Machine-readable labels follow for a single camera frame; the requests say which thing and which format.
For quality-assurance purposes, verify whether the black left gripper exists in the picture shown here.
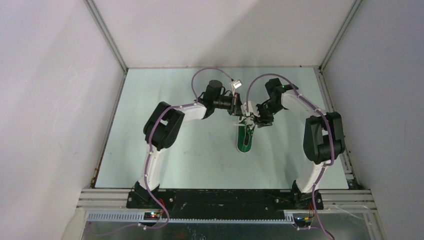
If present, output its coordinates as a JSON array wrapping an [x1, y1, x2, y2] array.
[[212, 92, 244, 117]]

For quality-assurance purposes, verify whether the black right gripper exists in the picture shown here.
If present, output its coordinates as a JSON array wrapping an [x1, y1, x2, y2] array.
[[252, 100, 285, 128]]

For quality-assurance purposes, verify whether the green canvas sneaker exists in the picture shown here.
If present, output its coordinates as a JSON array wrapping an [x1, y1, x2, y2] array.
[[236, 126, 254, 154]]

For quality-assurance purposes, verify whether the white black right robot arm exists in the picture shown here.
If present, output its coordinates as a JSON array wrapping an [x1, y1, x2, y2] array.
[[246, 78, 346, 209]]

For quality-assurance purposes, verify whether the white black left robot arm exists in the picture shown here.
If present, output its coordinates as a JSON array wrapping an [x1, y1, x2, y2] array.
[[134, 79, 242, 208]]

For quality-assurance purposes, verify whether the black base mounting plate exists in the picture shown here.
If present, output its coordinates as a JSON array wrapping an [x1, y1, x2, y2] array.
[[126, 189, 324, 221]]

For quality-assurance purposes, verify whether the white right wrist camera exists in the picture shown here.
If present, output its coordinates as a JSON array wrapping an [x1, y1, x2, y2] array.
[[242, 100, 261, 124]]

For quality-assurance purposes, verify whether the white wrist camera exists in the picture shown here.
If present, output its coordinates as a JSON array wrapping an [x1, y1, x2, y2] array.
[[242, 100, 261, 124], [231, 79, 242, 89]]

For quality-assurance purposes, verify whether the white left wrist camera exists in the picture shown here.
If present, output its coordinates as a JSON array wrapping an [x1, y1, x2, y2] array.
[[231, 79, 242, 89]]

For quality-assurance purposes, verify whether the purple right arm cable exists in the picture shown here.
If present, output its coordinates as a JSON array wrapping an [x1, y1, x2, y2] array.
[[245, 73, 336, 240]]

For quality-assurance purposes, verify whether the grey slotted cable duct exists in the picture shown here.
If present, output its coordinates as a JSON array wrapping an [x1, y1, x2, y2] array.
[[85, 211, 296, 224]]

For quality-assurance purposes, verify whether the aluminium frame rail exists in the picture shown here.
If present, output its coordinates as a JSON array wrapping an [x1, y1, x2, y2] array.
[[77, 189, 377, 211]]

